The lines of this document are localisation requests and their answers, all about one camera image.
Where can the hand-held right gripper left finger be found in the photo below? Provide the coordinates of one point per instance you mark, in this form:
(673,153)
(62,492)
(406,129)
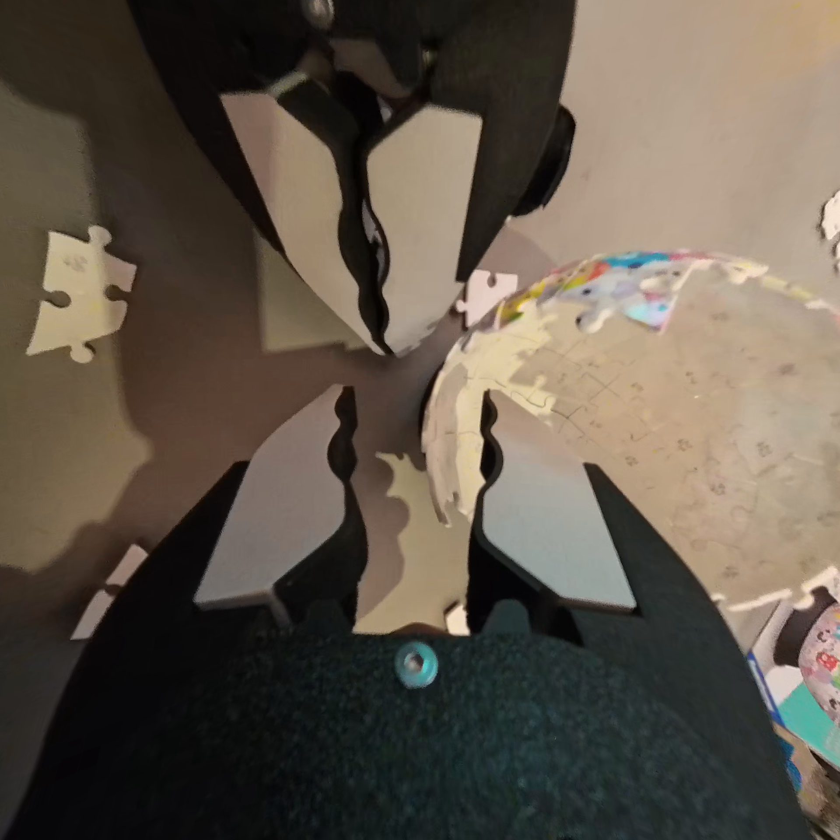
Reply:
(282,512)

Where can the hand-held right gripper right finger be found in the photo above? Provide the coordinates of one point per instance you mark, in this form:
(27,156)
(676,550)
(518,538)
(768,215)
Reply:
(551,525)

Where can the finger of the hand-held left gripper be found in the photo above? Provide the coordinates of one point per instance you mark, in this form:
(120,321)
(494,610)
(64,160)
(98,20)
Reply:
(426,197)
(295,184)

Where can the white puzzle piece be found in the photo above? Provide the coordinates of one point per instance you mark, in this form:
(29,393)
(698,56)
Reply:
(832,223)
(105,584)
(79,295)
(489,295)

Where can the colourful 3D puzzle ball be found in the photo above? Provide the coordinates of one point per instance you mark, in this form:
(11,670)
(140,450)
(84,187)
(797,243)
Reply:
(656,426)

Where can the colourful puzzle box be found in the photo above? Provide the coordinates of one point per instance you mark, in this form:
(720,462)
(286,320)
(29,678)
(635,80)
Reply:
(807,689)

